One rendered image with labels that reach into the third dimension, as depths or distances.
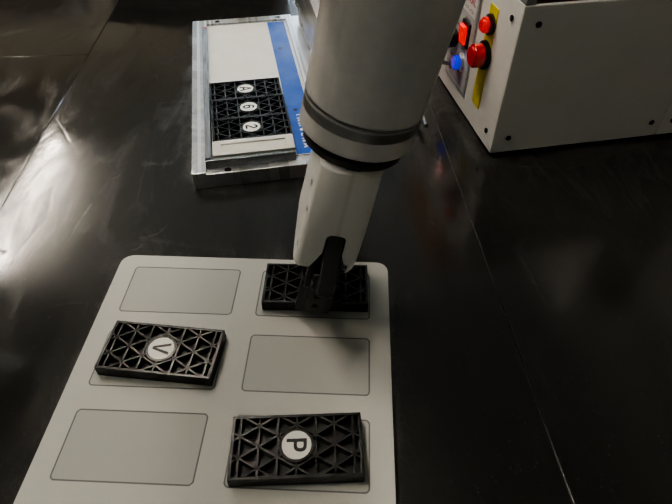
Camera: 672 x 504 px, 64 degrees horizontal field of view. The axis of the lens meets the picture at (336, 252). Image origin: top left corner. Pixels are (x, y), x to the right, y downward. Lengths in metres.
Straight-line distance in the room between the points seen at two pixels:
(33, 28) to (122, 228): 0.61
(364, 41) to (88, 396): 0.35
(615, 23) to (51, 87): 0.77
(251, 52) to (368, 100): 0.59
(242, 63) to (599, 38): 0.49
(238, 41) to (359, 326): 0.59
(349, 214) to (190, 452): 0.22
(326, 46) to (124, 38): 0.75
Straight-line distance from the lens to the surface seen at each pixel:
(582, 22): 0.68
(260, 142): 0.68
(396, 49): 0.33
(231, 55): 0.91
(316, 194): 0.38
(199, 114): 0.76
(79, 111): 0.87
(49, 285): 0.61
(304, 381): 0.46
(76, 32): 1.13
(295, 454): 0.42
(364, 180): 0.37
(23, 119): 0.89
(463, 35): 0.76
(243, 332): 0.50
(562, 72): 0.70
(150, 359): 0.49
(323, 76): 0.35
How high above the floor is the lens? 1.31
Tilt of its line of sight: 45 degrees down
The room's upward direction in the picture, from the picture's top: straight up
